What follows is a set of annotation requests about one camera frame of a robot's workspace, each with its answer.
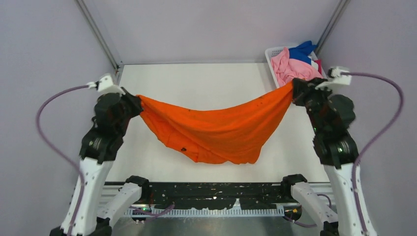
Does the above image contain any aluminium frame rail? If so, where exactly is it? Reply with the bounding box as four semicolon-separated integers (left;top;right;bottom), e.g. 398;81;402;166
75;0;124;70

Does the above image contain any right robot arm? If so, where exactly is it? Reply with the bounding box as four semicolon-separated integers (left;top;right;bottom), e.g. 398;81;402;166
280;78;377;236

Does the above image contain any pink t-shirt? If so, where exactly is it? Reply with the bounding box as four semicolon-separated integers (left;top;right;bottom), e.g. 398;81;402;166
266;47;324;88

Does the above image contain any white slotted cable duct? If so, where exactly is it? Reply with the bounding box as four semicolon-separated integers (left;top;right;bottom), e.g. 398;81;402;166
123;207;286;218

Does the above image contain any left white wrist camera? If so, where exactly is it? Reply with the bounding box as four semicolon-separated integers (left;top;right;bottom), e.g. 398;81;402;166
86;73;125;95

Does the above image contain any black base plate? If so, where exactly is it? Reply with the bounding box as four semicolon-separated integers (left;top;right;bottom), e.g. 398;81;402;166
137;182;296;210

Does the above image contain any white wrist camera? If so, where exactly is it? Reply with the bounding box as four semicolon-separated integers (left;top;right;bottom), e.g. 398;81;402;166
315;66;352;91
86;73;125;95

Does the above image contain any red garment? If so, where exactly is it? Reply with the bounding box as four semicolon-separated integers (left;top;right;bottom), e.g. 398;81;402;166
311;59;322;74

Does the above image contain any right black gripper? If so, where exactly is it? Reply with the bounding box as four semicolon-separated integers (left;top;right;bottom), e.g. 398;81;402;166
291;76;333;133

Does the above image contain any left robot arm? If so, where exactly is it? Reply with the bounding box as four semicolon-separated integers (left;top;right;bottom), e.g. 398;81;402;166
50;88;151;236

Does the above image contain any blue t-shirt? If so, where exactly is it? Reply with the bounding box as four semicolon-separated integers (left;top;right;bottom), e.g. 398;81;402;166
288;41;317;65

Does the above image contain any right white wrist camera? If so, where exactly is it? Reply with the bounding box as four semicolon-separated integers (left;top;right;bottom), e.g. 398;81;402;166
315;66;352;91

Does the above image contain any orange t-shirt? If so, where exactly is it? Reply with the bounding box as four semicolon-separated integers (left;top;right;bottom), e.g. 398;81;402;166
138;83;294;164

